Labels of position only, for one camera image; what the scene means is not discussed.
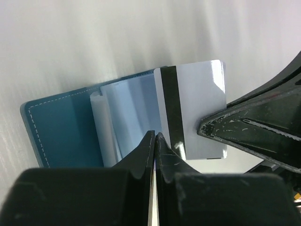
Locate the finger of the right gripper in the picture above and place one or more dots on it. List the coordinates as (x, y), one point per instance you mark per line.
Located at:
(289, 72)
(268, 127)

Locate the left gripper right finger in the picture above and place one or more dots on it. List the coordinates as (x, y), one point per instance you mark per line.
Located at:
(189, 198)

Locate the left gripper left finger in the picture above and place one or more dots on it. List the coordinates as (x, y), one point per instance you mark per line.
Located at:
(117, 196)

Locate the blue leather card holder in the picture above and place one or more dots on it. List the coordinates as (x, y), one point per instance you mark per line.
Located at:
(62, 128)

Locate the silver VIP card top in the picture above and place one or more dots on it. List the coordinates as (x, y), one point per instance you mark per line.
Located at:
(186, 94)

